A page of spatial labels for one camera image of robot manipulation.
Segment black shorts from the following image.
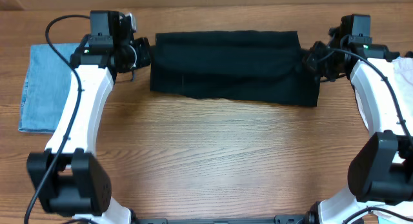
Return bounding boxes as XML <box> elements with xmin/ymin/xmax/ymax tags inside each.
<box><xmin>150</xmin><ymin>30</ymin><xmax>320</xmax><ymax>107</ymax></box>

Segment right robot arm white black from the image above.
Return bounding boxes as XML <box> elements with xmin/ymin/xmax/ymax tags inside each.
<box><xmin>275</xmin><ymin>14</ymin><xmax>412</xmax><ymax>223</ymax></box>

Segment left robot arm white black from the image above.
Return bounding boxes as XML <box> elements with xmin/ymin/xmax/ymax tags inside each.
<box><xmin>26</xmin><ymin>10</ymin><xmax>151</xmax><ymax>224</ymax></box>

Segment beige shorts pile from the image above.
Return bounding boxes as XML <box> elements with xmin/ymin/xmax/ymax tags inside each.
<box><xmin>354</xmin><ymin>56</ymin><xmax>413</xmax><ymax>131</ymax></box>

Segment folded blue denim garment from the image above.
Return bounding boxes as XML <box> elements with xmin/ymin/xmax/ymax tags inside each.
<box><xmin>18</xmin><ymin>44</ymin><xmax>71</xmax><ymax>133</ymax></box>

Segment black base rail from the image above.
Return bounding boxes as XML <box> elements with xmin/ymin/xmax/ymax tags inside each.
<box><xmin>134</xmin><ymin>214</ymin><xmax>306</xmax><ymax>224</ymax></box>

